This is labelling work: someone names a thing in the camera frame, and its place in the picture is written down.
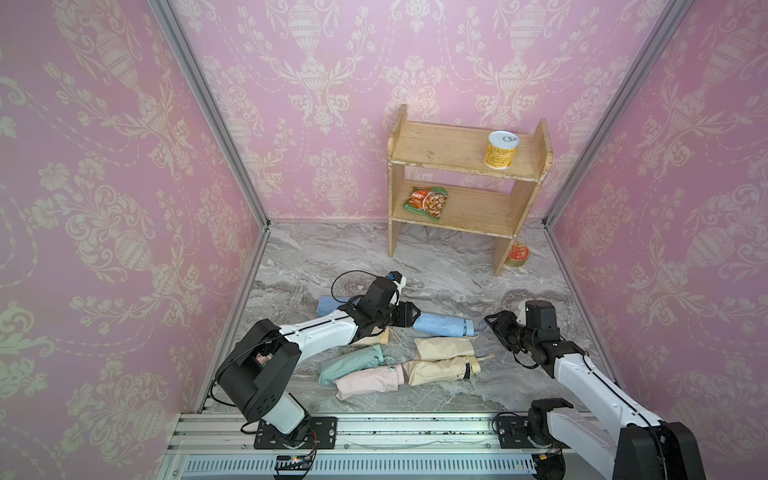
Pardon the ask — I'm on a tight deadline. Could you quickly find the aluminium front rail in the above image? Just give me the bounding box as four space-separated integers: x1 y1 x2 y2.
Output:
157 412 605 479

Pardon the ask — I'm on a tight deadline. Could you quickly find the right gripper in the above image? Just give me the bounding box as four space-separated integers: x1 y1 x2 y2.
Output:
485 309 538 353

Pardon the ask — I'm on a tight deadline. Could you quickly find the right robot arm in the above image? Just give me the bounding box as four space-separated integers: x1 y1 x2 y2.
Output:
484 300 706 479

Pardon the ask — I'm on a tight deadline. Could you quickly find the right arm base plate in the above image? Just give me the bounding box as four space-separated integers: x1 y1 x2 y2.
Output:
490 412 536 450

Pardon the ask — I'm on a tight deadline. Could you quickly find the wooden two-tier shelf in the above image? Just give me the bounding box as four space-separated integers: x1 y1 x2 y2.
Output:
386 104 554 277

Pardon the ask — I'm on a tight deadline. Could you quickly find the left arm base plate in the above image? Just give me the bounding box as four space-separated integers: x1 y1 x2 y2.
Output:
254 416 338 450

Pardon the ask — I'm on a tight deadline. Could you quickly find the red round tin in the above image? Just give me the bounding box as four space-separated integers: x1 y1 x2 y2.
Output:
505 241 530 267

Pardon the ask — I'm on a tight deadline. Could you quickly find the green sleeved umbrella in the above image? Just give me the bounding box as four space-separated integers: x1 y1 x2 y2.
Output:
318 345 395 386

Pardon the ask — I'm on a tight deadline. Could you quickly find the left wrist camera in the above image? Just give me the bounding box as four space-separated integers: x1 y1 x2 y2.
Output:
387 271 407 294

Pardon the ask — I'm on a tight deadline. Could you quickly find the blue sleeved umbrella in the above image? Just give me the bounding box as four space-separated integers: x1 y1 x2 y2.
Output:
316 296 350 317

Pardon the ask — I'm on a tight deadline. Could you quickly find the yellow can white lid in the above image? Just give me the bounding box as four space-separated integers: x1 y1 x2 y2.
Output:
484 130 521 170

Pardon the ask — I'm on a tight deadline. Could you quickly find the pink sleeved umbrella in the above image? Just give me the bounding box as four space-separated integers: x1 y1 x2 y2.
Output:
333 364 405 400

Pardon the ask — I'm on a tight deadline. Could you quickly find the orange green snack packet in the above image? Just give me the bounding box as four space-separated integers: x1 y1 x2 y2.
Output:
403 187 449 222

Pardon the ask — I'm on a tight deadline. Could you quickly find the beige umbrella sleeve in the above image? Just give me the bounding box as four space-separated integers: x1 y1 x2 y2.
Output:
414 337 475 361
402 355 494 386

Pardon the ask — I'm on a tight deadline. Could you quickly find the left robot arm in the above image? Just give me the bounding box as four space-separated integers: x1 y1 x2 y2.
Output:
212 271 421 444

